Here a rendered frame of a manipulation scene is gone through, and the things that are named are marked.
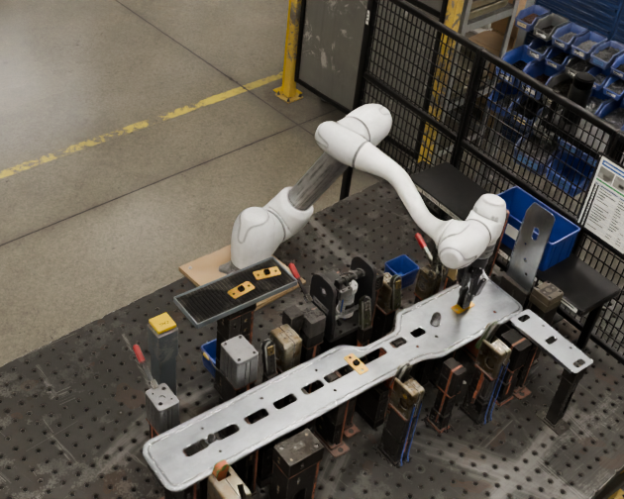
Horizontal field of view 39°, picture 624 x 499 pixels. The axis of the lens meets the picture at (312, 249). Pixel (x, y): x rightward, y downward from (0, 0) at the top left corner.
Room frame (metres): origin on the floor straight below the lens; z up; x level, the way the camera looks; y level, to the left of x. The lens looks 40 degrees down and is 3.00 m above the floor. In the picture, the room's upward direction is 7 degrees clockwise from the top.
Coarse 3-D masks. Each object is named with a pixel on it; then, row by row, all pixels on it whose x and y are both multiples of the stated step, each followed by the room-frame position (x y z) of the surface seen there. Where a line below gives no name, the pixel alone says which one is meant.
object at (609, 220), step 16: (608, 160) 2.51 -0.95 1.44; (592, 176) 2.53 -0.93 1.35; (608, 176) 2.49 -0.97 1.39; (608, 192) 2.48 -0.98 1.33; (592, 208) 2.50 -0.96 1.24; (608, 208) 2.46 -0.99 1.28; (576, 224) 2.53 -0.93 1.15; (592, 224) 2.49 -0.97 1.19; (608, 224) 2.45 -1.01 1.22; (608, 240) 2.43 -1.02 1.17
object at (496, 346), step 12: (480, 348) 1.99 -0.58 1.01; (492, 348) 1.96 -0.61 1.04; (504, 348) 1.96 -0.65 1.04; (480, 360) 1.97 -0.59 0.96; (492, 360) 1.94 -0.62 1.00; (504, 360) 1.94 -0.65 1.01; (480, 372) 1.97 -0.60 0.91; (492, 372) 1.93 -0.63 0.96; (504, 372) 1.95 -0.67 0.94; (480, 384) 1.96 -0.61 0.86; (492, 384) 1.95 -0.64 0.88; (468, 396) 1.98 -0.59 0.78; (480, 396) 1.95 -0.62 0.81; (492, 396) 1.94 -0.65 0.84; (468, 408) 1.96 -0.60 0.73; (480, 408) 1.93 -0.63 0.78; (492, 408) 1.95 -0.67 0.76; (480, 420) 1.94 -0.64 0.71
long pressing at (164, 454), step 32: (448, 288) 2.26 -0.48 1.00; (416, 320) 2.09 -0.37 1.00; (448, 320) 2.10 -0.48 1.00; (480, 320) 2.12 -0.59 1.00; (352, 352) 1.90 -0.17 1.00; (416, 352) 1.94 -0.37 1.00; (448, 352) 1.96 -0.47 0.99; (288, 384) 1.74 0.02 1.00; (352, 384) 1.77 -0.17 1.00; (224, 416) 1.59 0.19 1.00; (288, 416) 1.62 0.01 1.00; (160, 448) 1.46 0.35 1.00; (224, 448) 1.48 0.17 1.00; (256, 448) 1.50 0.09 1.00; (160, 480) 1.36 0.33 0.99; (192, 480) 1.37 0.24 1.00
